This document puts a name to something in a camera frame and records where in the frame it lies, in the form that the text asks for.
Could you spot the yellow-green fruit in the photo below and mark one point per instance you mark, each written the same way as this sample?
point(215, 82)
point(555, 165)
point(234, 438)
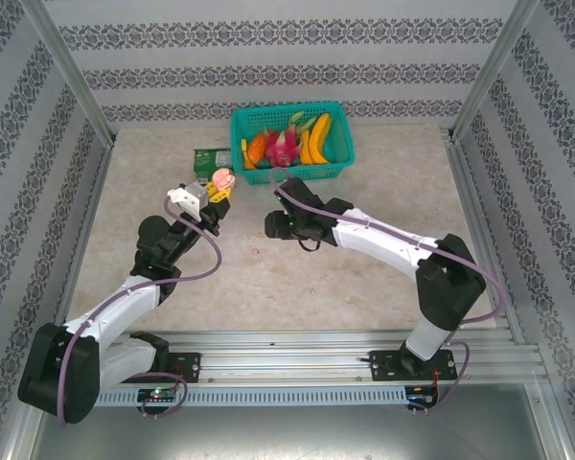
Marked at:
point(297, 117)

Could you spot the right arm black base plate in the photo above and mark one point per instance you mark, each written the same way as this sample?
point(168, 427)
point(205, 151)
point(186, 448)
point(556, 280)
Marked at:
point(383, 366)

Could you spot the green snack packet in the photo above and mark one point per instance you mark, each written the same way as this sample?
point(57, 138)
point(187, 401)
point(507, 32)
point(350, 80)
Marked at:
point(203, 163)

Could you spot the large yellow banana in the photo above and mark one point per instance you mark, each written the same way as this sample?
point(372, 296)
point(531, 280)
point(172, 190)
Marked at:
point(309, 153)

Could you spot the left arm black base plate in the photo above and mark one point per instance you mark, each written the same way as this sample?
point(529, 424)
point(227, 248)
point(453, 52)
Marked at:
point(187, 366)

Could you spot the small yellow banana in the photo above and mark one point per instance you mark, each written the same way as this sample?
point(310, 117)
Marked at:
point(244, 155)

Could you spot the orange fruit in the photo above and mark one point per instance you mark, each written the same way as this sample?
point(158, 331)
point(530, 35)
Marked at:
point(256, 148)

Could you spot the aluminium side rail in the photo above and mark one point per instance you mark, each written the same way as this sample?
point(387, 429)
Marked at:
point(469, 191)
point(89, 215)

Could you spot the teal plastic basket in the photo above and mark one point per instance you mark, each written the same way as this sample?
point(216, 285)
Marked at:
point(316, 173)

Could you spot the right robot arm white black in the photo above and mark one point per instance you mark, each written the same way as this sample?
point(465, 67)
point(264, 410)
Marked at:
point(378, 235)

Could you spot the pink dragon fruit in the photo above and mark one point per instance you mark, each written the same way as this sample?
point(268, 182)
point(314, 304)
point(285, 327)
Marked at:
point(280, 151)

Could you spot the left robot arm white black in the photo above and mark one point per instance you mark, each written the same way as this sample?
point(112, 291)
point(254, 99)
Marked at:
point(115, 306)

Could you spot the pink earbud charging case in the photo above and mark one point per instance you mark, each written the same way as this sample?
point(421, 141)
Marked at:
point(223, 178)

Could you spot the aluminium mounting rail beam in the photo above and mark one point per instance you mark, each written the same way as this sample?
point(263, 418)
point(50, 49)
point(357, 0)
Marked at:
point(287, 359)

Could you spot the grey sheet metal panel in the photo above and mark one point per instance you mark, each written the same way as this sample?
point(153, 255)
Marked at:
point(287, 431)

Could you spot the aluminium frame post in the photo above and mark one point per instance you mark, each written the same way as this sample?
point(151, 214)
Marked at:
point(65, 62)
point(496, 62)

